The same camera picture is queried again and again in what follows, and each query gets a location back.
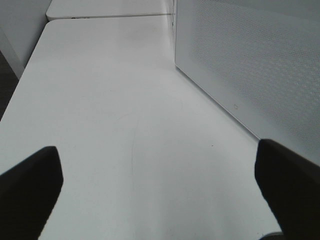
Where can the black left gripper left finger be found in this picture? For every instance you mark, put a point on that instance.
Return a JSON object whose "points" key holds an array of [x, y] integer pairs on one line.
{"points": [[28, 194]]}

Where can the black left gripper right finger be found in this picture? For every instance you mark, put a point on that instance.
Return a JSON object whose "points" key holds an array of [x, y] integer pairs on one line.
{"points": [[290, 184]]}

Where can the white microwave door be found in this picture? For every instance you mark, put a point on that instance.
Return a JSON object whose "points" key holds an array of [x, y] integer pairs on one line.
{"points": [[260, 60]]}

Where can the white partition stand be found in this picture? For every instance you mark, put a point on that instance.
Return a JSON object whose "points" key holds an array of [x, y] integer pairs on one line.
{"points": [[21, 25]]}

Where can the white rear table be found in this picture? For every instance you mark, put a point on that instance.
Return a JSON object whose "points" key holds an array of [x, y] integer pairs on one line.
{"points": [[86, 9]]}

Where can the white microwave oven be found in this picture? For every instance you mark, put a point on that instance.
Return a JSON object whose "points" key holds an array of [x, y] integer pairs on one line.
{"points": [[172, 20]]}

